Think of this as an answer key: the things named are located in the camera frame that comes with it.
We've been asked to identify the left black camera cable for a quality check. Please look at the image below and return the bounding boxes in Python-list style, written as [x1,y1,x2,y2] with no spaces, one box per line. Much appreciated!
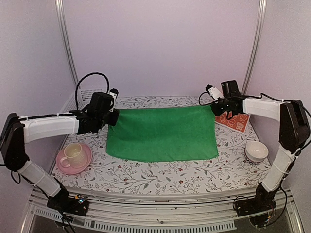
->
[74,72,109,112]

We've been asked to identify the white ceramic bowl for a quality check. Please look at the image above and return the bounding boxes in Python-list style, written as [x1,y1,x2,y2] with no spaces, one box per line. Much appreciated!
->
[245,141,269,163]

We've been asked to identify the white plastic mesh basket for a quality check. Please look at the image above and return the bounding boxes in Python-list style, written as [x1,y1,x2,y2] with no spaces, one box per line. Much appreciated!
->
[60,89,101,113]

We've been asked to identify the aluminium front rail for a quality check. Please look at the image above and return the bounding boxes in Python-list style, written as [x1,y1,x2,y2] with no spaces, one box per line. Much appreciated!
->
[20,188,306,233]

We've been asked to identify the pink saucer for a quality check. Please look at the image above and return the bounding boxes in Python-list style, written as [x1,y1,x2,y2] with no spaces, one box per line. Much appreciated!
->
[56,143,92,175]

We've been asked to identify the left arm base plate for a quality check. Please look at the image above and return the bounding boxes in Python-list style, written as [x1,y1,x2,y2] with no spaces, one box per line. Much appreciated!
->
[47,194,90,216]

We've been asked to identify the right aluminium frame post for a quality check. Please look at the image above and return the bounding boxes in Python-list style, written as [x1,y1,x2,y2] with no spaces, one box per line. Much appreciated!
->
[243,0,267,91]

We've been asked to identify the orange rabbit pattern towel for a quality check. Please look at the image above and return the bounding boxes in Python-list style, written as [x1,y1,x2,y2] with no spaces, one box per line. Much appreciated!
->
[215,112,250,133]

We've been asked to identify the aluminium frame post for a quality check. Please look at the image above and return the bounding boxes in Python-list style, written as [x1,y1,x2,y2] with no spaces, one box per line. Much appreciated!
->
[55,0,79,85]
[243,0,267,91]

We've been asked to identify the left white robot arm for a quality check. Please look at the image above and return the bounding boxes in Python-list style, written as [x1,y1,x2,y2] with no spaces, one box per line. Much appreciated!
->
[0,88,119,211]

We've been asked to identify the right black camera cable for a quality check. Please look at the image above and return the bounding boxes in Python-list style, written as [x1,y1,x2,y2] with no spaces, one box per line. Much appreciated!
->
[198,92,246,106]

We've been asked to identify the green microfiber towel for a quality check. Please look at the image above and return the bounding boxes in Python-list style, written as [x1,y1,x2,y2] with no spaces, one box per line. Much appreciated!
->
[106,106,218,163]

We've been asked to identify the left aluminium frame post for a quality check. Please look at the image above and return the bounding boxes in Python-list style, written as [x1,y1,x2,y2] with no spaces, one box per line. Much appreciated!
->
[55,0,79,85]

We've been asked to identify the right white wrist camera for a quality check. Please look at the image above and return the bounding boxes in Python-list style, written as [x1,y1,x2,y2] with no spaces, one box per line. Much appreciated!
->
[206,85,224,100]

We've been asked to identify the black camera cable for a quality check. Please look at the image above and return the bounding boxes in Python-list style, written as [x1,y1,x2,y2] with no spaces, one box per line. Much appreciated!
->
[198,92,246,106]
[74,72,109,112]

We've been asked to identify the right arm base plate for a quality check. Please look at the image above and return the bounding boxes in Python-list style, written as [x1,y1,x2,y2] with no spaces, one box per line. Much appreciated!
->
[233,197,276,216]

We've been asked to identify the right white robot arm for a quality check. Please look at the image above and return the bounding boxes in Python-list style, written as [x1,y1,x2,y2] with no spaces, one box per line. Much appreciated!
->
[206,80,311,212]

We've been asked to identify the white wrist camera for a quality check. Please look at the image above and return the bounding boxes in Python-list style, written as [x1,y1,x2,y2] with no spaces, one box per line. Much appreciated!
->
[108,88,119,112]
[206,85,224,100]

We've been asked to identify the cream ribbed mug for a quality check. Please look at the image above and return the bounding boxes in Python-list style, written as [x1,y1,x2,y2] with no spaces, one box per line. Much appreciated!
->
[64,143,86,168]

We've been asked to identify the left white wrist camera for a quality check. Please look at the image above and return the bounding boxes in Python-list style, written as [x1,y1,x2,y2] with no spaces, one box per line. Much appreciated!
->
[108,88,119,112]

